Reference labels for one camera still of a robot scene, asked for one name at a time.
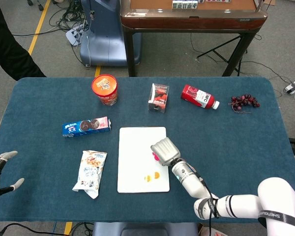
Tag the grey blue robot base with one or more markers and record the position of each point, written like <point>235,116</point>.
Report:
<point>145,229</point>

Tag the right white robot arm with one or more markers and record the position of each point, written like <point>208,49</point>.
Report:
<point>194,182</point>

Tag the dark red grape bunch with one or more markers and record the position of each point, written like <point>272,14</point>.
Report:
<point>244,100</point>

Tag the white magnetic board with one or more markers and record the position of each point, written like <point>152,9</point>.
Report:
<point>135,152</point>

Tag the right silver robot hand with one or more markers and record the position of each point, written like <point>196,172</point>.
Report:
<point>166,151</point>

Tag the white snack bag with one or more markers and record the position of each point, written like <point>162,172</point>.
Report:
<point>89,172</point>

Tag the clear box of sponges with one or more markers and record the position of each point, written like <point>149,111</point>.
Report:
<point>158,98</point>

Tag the orange instant noodle cup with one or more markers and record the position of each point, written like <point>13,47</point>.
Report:
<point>104,89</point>

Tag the standing person in black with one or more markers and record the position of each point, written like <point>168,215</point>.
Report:
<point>9,54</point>

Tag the blue table cloth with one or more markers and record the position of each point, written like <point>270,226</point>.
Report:
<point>236,135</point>

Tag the blue grey machine base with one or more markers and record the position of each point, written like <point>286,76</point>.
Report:
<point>103,37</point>

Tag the face-up mahjong tile row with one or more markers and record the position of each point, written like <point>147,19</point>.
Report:
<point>185,4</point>
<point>215,1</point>

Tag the red juice bottle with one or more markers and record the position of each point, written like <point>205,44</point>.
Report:
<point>199,97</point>

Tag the blue cookie box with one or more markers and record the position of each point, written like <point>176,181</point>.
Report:
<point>86,127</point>

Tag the brown mahjong table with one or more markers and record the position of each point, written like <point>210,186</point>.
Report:
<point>186,22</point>

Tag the chrome wheeled stool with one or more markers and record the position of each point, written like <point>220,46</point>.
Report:
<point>38,5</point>

